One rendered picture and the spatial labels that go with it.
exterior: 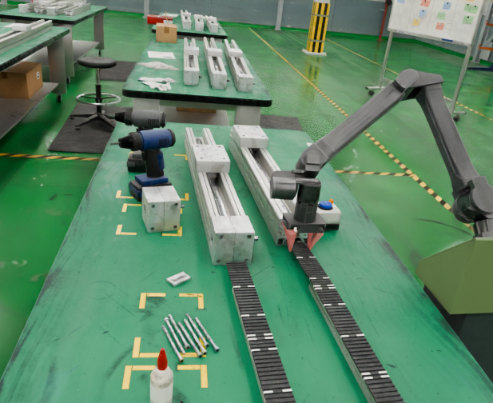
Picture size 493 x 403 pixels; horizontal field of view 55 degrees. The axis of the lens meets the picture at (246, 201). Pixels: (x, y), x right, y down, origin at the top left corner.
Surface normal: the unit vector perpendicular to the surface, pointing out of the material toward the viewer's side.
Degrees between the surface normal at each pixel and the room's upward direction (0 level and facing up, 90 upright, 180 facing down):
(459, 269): 90
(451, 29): 90
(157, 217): 90
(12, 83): 90
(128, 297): 0
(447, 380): 0
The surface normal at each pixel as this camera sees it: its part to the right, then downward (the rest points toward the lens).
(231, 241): 0.20, 0.44
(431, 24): -0.89, 0.11
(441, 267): -0.98, -0.02
